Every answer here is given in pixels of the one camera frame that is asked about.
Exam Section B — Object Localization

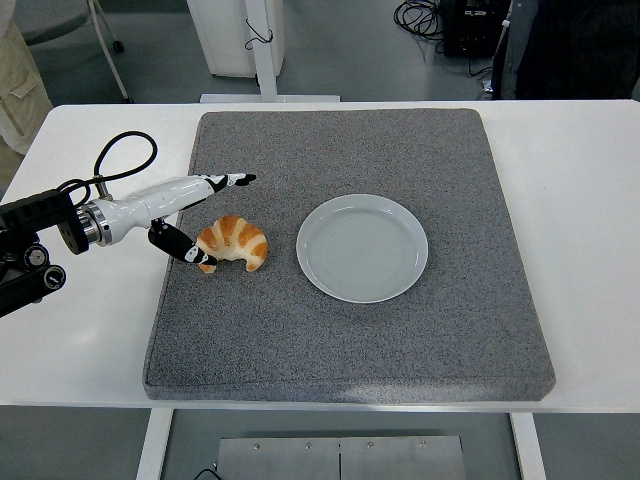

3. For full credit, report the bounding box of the black equipment box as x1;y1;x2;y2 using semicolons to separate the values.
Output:
439;0;512;59

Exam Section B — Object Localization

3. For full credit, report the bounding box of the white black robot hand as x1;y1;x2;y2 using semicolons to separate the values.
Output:
102;172;258;267

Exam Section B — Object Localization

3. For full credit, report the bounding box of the tangle of black cables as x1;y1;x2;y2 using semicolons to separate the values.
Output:
393;0;449;54

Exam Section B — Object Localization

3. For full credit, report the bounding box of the grey speckled mat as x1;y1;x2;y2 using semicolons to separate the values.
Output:
142;107;557;405

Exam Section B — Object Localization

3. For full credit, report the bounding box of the pale grey round plate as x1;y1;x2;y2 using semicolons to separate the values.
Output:
295;193;430;305

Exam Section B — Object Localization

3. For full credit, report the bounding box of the grey chair with casters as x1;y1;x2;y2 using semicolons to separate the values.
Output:
14;0;135;105

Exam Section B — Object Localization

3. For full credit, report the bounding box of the golden croissant bread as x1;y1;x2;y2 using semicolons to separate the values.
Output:
194;214;269;275

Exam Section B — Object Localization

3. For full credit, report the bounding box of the person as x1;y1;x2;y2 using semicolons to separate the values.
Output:
0;0;54;194
491;0;640;101

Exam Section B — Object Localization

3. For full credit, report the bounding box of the grey metal plate with screws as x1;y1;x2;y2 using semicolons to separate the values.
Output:
215;435;467;480

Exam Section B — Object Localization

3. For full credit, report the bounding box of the white table column with foot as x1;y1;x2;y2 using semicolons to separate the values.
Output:
199;0;342;104

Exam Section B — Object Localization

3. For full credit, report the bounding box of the white table leg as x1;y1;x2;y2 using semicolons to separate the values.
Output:
135;408;175;480
509;412;547;480

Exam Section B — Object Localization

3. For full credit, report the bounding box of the thin black cable on column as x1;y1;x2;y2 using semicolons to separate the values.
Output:
243;18;275;51

